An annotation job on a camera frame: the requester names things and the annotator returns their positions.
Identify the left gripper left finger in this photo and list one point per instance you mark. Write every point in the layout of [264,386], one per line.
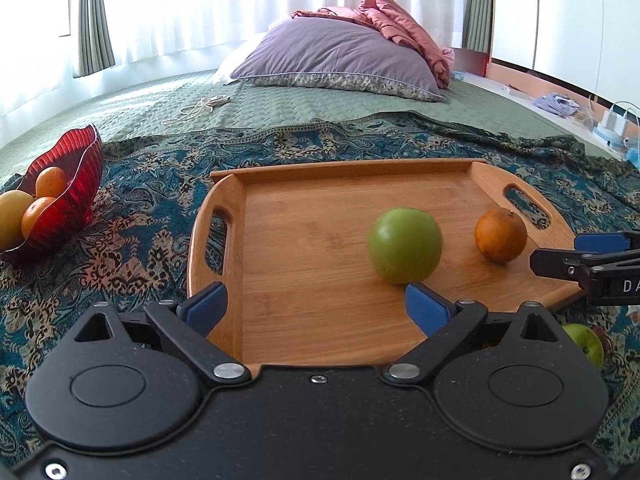
[183,330]

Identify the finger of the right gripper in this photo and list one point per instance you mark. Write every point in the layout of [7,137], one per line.
[571,264]
[607,243]

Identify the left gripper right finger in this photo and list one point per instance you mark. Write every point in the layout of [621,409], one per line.
[447,326]

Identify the large green apple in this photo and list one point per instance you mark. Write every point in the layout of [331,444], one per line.
[404,245]

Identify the dull brownish orange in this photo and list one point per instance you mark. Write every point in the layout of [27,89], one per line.
[500,235]

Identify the blue paisley cloth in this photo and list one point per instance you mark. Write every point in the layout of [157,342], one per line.
[135,248]

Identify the white charger device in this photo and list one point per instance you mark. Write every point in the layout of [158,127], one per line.
[619,126]

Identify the blue crumpled garment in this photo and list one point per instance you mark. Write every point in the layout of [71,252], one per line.
[557,104]

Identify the wooden serving tray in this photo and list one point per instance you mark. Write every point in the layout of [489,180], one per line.
[290,245]

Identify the lower orange in bowl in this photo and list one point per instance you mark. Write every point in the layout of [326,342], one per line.
[32,213]

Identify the orange in bowl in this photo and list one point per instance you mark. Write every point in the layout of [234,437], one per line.
[51,182]
[32,213]

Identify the upper orange in bowl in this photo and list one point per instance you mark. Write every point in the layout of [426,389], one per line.
[51,182]

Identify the red glass fruit bowl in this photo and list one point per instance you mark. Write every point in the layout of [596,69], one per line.
[78,153]

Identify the yellow fruit in bowl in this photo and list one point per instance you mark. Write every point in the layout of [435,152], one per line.
[13,205]

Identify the green quilted bedspread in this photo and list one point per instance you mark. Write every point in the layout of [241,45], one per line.
[199,102]

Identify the right green curtain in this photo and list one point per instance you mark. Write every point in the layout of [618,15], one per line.
[477,25]

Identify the green curtain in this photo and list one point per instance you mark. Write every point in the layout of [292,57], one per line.
[477,25]
[91,41]

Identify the left green curtain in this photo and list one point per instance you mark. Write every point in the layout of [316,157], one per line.
[91,41]

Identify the purple pillow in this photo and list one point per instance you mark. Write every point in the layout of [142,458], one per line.
[333,54]

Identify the pink crumpled blanket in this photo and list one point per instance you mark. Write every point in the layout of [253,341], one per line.
[394,23]

